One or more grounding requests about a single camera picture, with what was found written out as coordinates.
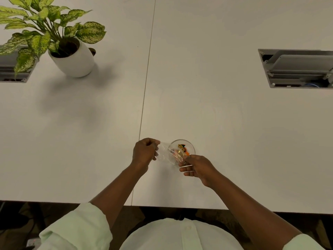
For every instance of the clear plastic bag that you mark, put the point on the clear plastic bag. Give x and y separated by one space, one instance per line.
166 153

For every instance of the green variegated leafy plant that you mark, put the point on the green variegated leafy plant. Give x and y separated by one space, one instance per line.
39 25

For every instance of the white power strip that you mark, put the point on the white power strip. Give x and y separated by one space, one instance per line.
33 242

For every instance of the white round plant pot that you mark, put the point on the white round plant pot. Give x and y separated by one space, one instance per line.
76 62

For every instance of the person's right middle finger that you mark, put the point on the person's right middle finger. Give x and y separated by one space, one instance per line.
189 173

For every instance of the person's right hand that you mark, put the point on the person's right hand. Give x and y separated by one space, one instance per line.
201 169

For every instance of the orange wrapped candy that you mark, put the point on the orange wrapped candy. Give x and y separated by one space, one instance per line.
185 152

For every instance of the small dark round object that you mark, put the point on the small dark round object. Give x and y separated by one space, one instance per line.
92 51

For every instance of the pale green shirt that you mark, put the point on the pale green shirt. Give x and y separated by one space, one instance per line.
182 235

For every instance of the person's left thumb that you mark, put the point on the person's left thumb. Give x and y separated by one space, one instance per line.
155 155

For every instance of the person's left forearm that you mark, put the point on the person's left forearm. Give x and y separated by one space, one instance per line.
118 191

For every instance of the person's right thumb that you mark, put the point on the person's right thumb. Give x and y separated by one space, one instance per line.
190 158

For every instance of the gold wrapped candy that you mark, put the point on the gold wrapped candy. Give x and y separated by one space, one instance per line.
181 146

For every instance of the person's left hand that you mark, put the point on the person's left hand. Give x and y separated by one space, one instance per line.
141 153

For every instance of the person's right forearm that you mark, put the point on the person's right forearm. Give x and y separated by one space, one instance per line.
249 214

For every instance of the small clear glass bowl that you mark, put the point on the small clear glass bowl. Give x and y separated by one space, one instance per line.
188 147

